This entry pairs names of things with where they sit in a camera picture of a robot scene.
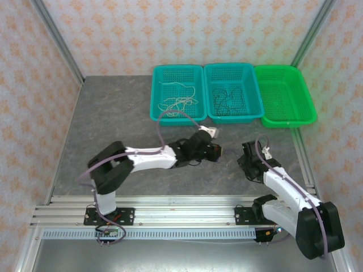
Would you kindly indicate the small green controller board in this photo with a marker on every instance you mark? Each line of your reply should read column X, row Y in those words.
column 275, row 230
column 109, row 233

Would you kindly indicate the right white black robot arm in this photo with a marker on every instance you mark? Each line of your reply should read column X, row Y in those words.
column 283, row 187

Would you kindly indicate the aluminium frame post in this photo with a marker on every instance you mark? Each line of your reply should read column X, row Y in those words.
column 312, row 31
column 56, row 37

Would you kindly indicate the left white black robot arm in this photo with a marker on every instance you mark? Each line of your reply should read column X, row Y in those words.
column 150, row 158

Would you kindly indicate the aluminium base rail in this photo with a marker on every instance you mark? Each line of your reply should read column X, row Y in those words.
column 184, row 212

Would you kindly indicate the teal plastic mesh basket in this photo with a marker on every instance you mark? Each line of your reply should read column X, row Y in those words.
column 232, row 73
column 175, row 73

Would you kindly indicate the green plastic mesh basket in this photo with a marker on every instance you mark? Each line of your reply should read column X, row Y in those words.
column 283, row 93

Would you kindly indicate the aluminium table edge rail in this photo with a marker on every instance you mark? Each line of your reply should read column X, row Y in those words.
column 300, row 144
column 25, row 255

